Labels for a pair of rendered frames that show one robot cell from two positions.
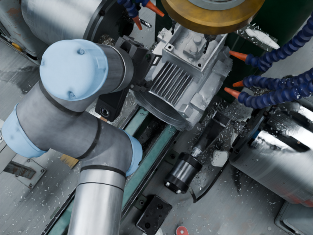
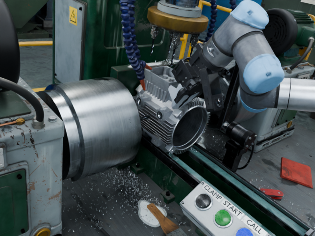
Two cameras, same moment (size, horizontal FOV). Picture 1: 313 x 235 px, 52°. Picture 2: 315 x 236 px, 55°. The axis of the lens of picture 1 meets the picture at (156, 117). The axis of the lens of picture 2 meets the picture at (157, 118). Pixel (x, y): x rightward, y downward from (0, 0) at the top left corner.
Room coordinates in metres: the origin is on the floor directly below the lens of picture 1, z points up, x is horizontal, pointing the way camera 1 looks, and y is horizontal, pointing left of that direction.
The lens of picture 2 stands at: (0.14, 0.83, 1.48)
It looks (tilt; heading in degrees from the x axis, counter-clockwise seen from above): 28 degrees down; 285
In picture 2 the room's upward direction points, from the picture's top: 11 degrees clockwise
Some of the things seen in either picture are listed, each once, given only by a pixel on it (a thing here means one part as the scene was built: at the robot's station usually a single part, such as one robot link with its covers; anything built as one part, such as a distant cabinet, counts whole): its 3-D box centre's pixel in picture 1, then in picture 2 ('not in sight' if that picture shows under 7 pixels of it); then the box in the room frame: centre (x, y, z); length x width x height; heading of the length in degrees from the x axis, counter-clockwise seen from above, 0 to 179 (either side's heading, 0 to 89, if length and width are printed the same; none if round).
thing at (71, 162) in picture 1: (87, 138); (170, 228); (0.21, 0.20, 0.80); 0.21 x 0.05 x 0.01; 147
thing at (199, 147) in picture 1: (207, 136); (231, 94); (0.16, -0.11, 1.12); 0.04 x 0.03 x 0.26; 150
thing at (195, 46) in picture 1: (193, 47); (166, 84); (0.37, -0.07, 1.11); 0.12 x 0.11 x 0.07; 151
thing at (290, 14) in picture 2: not in sight; (285, 61); (0.00, -0.59, 1.16); 0.33 x 0.26 x 0.42; 60
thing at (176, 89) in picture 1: (180, 78); (168, 114); (0.34, -0.05, 1.01); 0.20 x 0.19 x 0.19; 151
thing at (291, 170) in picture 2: not in sight; (296, 171); (-0.17, -0.32, 0.80); 0.15 x 0.12 x 0.01; 89
